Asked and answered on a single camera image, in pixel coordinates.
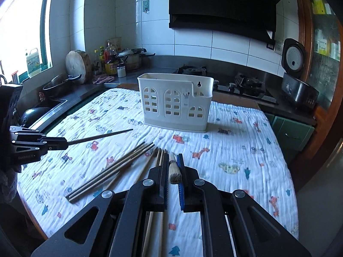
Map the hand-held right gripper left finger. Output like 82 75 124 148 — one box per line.
31 163 170 257

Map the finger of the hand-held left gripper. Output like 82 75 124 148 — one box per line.
11 143 67 164
10 126 67 145

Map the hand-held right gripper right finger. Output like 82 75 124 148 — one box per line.
177 154 313 257

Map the wooden chopstick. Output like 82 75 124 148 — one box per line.
168 152 181 185
67 129 134 146

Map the pile of wooden chopsticks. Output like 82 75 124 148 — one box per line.
66 141 165 257

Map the white plastic utensil holder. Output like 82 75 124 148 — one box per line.
137 73 214 132

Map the dark pot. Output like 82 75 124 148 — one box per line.
20 107 51 127

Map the steel sink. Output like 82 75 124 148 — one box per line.
27 98 67 131

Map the detergent jug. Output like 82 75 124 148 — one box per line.
26 48 42 77

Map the steel wok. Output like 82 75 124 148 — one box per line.
43 73 82 91

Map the white printed table cloth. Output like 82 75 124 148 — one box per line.
17 88 299 257

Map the pink cloth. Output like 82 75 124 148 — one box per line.
92 75 115 85

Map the round wooden chopping block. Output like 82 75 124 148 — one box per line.
66 49 90 84

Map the small dark bottle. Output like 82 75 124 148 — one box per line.
93 49 100 76

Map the window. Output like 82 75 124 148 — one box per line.
0 0 55 83

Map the large cooking oil bottle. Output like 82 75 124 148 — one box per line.
104 41 118 76

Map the steel pressure cooker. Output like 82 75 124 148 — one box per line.
118 48 156 71

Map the steel kitchen counter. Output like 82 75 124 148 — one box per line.
20 55 318 126

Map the green base cabinet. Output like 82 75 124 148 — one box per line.
264 111 315 166

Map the black gas stove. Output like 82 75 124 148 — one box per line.
173 65 279 105

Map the black rice cooker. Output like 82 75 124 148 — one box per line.
281 38 320 111

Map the black range hood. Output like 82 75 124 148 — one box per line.
162 0 288 43

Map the wooden glass-door cabinet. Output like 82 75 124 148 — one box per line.
292 0 343 118

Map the green and white box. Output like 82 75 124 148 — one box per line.
315 29 329 55

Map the yellow box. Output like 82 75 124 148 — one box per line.
312 0 326 14

